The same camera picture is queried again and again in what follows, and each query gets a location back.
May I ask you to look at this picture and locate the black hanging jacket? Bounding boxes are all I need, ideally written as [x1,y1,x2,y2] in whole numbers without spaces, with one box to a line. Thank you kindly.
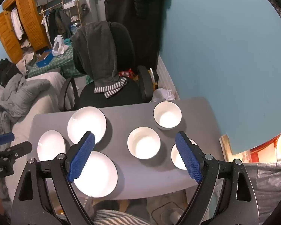
[96,0,172,75]

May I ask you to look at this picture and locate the grey door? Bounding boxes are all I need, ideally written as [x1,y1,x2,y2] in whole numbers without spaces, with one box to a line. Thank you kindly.
[87,0,106,26]

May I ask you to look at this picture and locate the white plate with dark rim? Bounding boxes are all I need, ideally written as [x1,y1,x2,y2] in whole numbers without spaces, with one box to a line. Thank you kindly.
[67,106,107,145]
[37,130,66,162]
[71,150,118,198]

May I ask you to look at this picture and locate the white cloth on floor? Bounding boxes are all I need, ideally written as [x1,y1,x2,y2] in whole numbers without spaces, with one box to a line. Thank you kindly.
[153,89,176,102]

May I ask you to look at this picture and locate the green checkered cloth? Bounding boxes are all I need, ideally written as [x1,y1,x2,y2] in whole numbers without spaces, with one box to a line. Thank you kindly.
[27,44,87,79]

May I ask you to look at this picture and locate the bed with light sheet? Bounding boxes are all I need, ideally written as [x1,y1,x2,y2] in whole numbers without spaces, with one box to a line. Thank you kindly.
[13,71,75,146]

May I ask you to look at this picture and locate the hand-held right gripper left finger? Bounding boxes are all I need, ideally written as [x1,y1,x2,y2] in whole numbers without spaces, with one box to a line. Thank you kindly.
[11,131,96,225]

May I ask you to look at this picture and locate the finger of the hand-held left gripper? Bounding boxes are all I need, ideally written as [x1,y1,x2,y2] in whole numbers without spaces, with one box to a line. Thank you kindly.
[0,132,15,149]
[0,141,33,163]

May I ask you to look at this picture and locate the grey plastic sheet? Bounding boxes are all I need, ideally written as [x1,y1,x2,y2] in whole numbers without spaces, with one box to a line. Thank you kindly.
[211,162,281,225]

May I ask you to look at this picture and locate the wooden board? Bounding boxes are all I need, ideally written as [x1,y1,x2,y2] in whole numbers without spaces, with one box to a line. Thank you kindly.
[220,135,233,162]

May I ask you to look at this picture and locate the blue box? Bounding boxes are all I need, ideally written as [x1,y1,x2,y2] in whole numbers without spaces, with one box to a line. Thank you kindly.
[36,50,54,68]

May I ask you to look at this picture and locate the white floor appliance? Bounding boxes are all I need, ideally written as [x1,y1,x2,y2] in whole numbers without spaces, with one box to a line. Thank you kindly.
[152,205,186,225]

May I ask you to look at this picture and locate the striped grey white garment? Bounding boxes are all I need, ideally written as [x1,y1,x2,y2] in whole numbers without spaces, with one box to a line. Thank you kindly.
[94,210,150,225]

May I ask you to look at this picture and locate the shelf unit with boxes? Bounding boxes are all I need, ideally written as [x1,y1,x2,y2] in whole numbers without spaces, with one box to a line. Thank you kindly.
[61,0,82,26]

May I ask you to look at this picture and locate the red orange box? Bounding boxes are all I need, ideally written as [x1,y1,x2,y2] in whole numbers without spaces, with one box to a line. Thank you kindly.
[250,127,281,163]

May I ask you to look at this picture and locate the grey clothes pile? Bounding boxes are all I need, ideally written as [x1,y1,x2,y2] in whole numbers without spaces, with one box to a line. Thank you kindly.
[15,52,38,75]

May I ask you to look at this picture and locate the dark grey hoodie striped cuffs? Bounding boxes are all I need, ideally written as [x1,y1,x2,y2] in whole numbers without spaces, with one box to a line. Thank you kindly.
[70,21,128,99]

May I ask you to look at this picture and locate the grey duvet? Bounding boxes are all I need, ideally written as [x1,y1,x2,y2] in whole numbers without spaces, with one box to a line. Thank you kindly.
[0,74,52,125]

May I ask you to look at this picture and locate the white hanging shirt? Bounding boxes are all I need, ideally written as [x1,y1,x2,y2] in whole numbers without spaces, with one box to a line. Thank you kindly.
[10,8,25,40]

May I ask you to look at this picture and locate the black office chair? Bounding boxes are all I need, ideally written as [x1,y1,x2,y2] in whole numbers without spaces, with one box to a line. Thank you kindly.
[60,22,154,112]

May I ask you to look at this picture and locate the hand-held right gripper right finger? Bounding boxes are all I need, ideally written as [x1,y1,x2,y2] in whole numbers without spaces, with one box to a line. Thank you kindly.
[175,131,260,225]

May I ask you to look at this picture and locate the wooden wardrobe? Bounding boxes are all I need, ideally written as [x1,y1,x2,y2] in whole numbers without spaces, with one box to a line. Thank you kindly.
[0,0,51,64]

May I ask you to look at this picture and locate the rack of dark clothes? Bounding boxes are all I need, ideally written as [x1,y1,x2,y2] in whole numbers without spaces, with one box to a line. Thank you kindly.
[41,7,72,40]

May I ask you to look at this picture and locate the white plastic bag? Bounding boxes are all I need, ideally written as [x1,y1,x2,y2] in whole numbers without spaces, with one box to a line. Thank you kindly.
[52,35,69,56]

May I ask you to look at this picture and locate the black clothing pile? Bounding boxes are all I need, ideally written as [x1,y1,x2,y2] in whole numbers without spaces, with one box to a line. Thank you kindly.
[0,57,19,87]

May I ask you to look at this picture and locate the white ribbed bowl dark rim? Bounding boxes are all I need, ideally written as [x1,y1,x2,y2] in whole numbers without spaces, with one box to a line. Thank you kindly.
[170,139,199,170]
[127,127,161,159]
[153,101,182,131]

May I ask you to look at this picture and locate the red packaging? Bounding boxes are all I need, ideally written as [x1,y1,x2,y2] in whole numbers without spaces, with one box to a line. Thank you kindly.
[119,69,136,79]

